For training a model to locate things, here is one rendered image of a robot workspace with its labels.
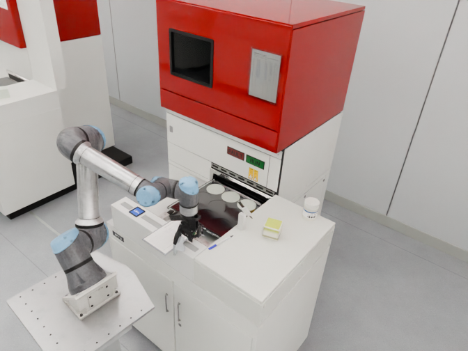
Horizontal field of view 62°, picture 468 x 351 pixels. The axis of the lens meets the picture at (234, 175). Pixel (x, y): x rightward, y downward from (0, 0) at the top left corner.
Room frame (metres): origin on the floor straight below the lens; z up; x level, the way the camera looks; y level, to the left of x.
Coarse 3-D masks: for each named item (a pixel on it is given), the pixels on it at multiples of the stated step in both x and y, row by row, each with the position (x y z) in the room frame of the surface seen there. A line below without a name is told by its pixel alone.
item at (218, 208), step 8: (208, 184) 1.83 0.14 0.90; (200, 192) 1.75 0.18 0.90; (208, 192) 1.75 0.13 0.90; (200, 200) 1.68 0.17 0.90; (208, 200) 1.68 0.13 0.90; (216, 200) 1.69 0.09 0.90; (240, 200) 1.70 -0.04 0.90; (176, 208) 1.59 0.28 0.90; (200, 208) 1.60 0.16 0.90; (208, 208) 1.61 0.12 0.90; (216, 208) 1.62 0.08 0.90; (224, 208) 1.62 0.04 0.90; (232, 208) 1.62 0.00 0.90; (256, 208) 1.64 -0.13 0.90; (208, 216) 1.55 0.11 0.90; (216, 216) 1.55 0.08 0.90; (224, 216) 1.56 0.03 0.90; (232, 216) 1.56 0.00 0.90; (208, 224) 1.48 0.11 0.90; (216, 224) 1.49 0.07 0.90; (224, 224) 1.49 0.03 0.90; (232, 224) 1.49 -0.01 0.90; (216, 232) 1.43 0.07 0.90; (224, 232) 1.43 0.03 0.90
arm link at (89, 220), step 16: (80, 128) 1.37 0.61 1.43; (96, 128) 1.46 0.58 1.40; (96, 144) 1.39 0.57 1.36; (80, 176) 1.33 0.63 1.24; (96, 176) 1.36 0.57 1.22; (80, 192) 1.31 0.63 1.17; (96, 192) 1.33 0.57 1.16; (80, 208) 1.28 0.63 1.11; (96, 208) 1.30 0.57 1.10; (80, 224) 1.24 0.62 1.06; (96, 224) 1.26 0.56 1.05; (96, 240) 1.22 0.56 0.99
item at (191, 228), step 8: (184, 216) 1.23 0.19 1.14; (192, 216) 1.24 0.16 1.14; (200, 216) 1.24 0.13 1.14; (184, 224) 1.25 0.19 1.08; (192, 224) 1.23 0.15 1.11; (200, 224) 1.27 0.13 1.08; (184, 232) 1.25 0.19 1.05; (192, 232) 1.21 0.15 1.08; (200, 232) 1.25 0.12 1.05; (192, 240) 1.21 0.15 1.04
